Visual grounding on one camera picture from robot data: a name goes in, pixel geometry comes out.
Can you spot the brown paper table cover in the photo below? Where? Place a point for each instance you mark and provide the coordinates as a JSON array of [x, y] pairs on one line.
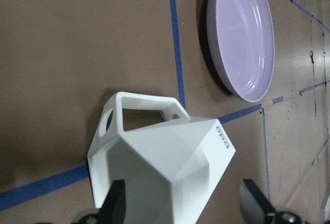
[[61, 60]]

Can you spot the lilac round plate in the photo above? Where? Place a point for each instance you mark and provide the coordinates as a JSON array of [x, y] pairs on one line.
[[241, 42]]

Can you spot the white faceted mug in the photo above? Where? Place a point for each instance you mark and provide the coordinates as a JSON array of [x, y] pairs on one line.
[[170, 169]]

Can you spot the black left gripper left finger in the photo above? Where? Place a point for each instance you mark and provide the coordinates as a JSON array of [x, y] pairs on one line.
[[113, 209]]

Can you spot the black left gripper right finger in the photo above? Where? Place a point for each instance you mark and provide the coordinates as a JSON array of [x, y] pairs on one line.
[[254, 206]]

